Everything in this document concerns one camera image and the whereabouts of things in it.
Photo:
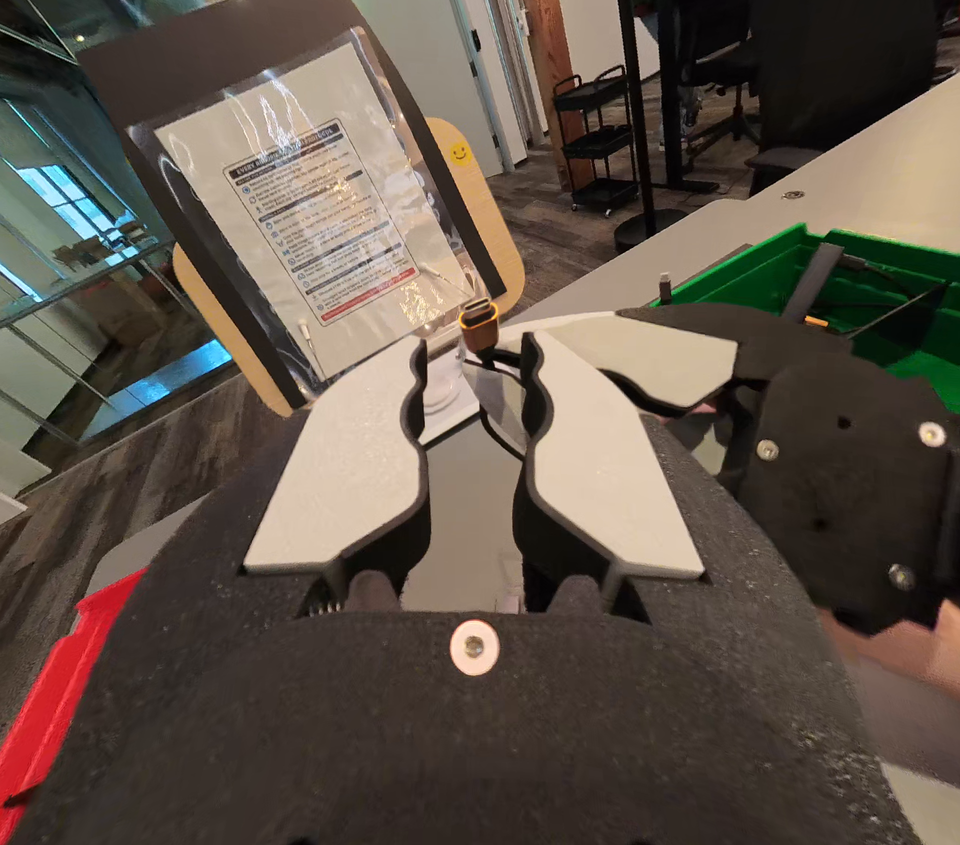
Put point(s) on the red plastic bin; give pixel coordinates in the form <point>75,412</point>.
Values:
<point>45,710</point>

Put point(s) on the black rolling cart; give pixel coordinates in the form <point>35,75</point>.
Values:
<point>600,140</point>

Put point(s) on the black floor lamp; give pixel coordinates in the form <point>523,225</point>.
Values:
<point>626,35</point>

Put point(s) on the black office chair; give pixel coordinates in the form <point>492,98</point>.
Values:
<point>840,35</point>

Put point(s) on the green plastic bin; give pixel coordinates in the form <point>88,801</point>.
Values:
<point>885,245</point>

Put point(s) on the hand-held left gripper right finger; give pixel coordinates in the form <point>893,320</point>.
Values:
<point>600,470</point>

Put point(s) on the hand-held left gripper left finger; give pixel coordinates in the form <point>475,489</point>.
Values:
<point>345,470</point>

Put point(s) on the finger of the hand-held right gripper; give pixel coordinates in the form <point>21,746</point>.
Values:
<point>660,354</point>

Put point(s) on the black green bin divider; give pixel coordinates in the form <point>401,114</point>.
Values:
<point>907,309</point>

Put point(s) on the person's right hand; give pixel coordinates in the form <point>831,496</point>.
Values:
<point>907,695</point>

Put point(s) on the yellow smiley sticker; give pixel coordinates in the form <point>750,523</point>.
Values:
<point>460,153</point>

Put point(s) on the grey usb hub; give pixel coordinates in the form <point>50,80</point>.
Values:
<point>814,282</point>

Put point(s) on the laminated instruction sheet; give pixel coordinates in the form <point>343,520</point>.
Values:
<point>225,147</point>

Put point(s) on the black sign board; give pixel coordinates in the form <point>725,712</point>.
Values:
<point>225,35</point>

